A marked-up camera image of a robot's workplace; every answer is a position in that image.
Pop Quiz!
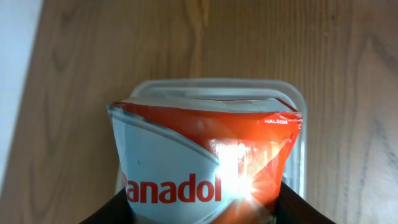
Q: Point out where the clear plastic container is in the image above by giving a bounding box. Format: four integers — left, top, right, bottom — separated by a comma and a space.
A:
130, 78, 308, 200

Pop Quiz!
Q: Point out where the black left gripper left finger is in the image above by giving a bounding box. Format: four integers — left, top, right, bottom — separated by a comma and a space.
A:
80, 188, 136, 224

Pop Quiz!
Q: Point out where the red white sachet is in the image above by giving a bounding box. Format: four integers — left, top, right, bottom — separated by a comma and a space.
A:
107, 97, 303, 223

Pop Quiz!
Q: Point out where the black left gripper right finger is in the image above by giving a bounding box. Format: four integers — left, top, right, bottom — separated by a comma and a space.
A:
276, 182, 335, 224

